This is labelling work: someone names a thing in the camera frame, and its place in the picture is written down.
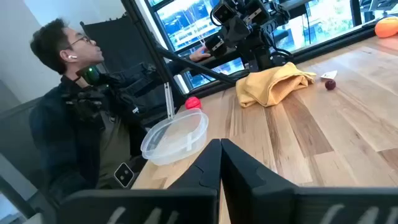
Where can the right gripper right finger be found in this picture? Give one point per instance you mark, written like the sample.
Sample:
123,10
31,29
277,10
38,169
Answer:
264,199

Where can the black square white-rimmed device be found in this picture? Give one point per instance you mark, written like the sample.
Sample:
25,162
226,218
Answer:
123,175

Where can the black flat panel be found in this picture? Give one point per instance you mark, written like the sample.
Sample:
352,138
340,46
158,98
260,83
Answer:
118,40

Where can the silver metal strip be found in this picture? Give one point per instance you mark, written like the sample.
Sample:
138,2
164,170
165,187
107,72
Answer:
169,102

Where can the orange fruit toy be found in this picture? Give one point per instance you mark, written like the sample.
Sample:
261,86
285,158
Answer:
387,28

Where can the red tomato toy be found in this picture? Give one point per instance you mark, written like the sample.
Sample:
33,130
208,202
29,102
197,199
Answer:
192,103

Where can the white paper tag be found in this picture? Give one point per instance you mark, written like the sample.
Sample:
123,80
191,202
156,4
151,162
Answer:
329,75

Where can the yellow folded cloth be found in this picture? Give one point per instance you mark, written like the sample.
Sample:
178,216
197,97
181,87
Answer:
270,87

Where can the clear plastic tupperware container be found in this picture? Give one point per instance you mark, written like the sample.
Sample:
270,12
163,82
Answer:
174,140

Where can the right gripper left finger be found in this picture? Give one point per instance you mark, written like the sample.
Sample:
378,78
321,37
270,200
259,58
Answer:
186,205

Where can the person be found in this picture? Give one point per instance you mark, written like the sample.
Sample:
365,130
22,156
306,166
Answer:
71,124

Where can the small dark red fruit toy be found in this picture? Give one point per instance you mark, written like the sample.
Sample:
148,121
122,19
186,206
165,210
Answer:
330,84

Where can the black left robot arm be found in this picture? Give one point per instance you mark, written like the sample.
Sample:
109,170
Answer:
264,53

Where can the black aluminium table frame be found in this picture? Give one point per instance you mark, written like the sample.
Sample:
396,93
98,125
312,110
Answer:
147,37

